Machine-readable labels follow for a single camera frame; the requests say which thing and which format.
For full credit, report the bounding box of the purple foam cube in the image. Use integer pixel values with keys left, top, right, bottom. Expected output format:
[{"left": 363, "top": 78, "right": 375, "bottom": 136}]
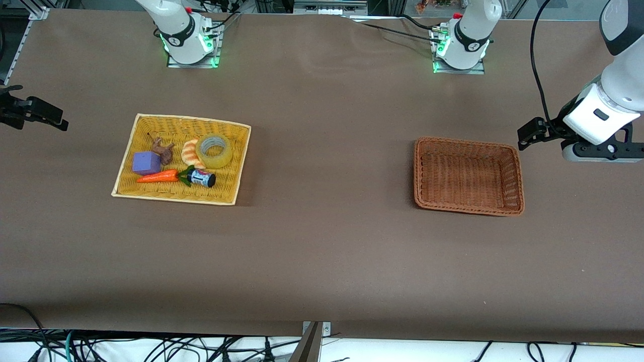
[{"left": 132, "top": 151, "right": 162, "bottom": 176}]

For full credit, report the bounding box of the thick black floor cable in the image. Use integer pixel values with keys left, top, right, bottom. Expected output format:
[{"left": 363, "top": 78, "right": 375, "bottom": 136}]
[{"left": 0, "top": 303, "right": 52, "bottom": 362}]

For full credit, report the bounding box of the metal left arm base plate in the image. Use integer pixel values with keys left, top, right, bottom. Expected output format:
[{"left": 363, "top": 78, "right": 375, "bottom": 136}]
[{"left": 431, "top": 26, "right": 487, "bottom": 75}]

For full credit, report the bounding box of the small black-capped can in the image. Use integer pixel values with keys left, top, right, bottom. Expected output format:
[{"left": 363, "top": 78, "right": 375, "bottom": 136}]
[{"left": 188, "top": 170, "right": 216, "bottom": 189}]

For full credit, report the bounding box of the aluminium frame rail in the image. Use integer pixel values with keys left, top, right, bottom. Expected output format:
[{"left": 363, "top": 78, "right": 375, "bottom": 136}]
[{"left": 0, "top": 7, "right": 51, "bottom": 86}]

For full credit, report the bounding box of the grey box behind table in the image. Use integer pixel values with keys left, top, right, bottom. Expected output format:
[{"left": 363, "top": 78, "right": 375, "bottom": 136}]
[{"left": 294, "top": 0, "right": 368, "bottom": 15}]

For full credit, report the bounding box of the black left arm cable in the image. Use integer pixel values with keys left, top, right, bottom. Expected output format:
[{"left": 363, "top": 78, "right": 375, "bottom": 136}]
[{"left": 530, "top": 0, "right": 565, "bottom": 129}]

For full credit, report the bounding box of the toy croissant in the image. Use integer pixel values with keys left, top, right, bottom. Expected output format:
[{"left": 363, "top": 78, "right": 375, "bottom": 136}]
[{"left": 182, "top": 139, "right": 207, "bottom": 169}]

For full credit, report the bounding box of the brown toy lion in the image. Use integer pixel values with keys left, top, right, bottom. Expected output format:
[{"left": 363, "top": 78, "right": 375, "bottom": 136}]
[{"left": 147, "top": 132, "right": 176, "bottom": 165}]

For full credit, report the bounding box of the yellow wicker tray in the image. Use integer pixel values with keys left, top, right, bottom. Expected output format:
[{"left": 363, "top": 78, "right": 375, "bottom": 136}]
[{"left": 111, "top": 113, "right": 252, "bottom": 206}]

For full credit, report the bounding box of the black left camera mount bracket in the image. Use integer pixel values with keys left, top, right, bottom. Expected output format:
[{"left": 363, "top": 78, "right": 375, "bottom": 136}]
[{"left": 573, "top": 122, "right": 644, "bottom": 158}]

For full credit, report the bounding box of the orange toy carrot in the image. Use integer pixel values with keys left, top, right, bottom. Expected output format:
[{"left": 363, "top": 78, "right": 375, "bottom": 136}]
[{"left": 136, "top": 165, "right": 195, "bottom": 188}]

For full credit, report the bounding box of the black cable on table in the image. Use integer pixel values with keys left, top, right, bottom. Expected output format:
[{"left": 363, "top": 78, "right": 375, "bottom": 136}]
[{"left": 350, "top": 15, "right": 445, "bottom": 45}]

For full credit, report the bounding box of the brown wicker basket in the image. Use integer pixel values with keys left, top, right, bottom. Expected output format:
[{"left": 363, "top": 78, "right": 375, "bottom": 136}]
[{"left": 414, "top": 137, "right": 525, "bottom": 217}]

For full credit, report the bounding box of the clear yellowish tape roll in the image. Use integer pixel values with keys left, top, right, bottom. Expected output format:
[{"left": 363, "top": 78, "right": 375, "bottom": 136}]
[{"left": 196, "top": 134, "right": 233, "bottom": 169}]

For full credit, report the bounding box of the metal table edge bracket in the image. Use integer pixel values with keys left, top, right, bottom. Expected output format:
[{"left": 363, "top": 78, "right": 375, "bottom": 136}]
[{"left": 289, "top": 321, "right": 332, "bottom": 362}]

